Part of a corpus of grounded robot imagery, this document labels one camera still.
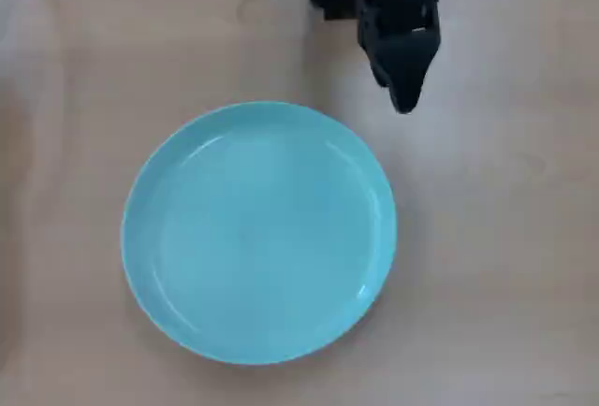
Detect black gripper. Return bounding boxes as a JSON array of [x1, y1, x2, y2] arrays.
[[354, 0, 443, 115]]

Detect green round bowl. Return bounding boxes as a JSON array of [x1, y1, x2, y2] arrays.
[[121, 100, 399, 367]]

